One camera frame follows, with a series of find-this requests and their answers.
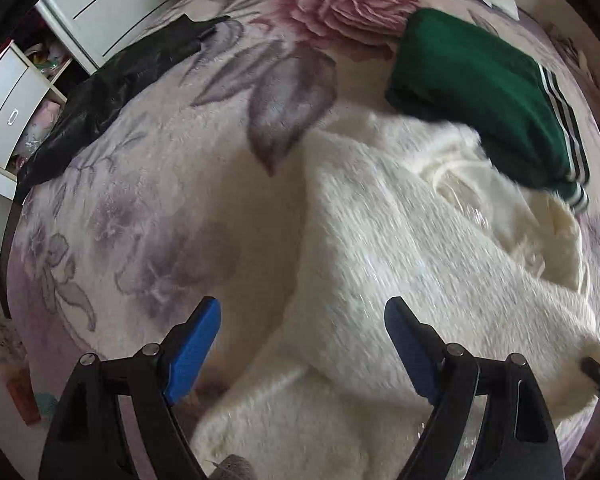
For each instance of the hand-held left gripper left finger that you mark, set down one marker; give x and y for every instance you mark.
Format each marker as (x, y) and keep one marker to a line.
(192, 355)

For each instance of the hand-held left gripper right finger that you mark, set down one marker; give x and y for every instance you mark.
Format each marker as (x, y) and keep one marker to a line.
(411, 355)

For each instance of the cream fuzzy sweater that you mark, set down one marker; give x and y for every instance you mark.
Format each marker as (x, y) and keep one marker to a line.
(380, 260)

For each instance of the green sweater with striped hem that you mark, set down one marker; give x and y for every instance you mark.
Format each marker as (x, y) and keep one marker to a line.
(470, 85)

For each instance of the grey fuzzy cloth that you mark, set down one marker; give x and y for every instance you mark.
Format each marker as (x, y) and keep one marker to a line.
(232, 467)

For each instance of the floral blanket bed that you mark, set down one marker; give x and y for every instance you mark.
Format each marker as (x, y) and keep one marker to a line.
(155, 185)

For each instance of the black garment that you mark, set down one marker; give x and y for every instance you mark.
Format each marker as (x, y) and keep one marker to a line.
(110, 90)

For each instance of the white drawer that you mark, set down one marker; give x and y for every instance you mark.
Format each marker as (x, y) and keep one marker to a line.
(0, 80)
(15, 115)

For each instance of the white wardrobe sliding door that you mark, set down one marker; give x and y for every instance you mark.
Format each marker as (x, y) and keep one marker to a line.
(110, 5)

